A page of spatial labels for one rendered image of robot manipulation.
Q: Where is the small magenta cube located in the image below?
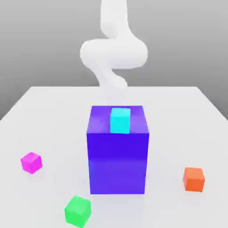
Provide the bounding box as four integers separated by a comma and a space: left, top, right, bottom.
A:
20, 151, 43, 175

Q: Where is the small orange cube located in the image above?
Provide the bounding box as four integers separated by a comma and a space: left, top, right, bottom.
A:
183, 167, 206, 193

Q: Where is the large purple box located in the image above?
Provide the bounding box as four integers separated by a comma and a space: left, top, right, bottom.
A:
86, 105, 150, 195

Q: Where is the small green cube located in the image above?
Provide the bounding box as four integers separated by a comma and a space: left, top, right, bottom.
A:
64, 195, 92, 228

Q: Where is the small cyan cube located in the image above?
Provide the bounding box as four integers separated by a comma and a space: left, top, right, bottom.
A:
110, 107, 131, 134

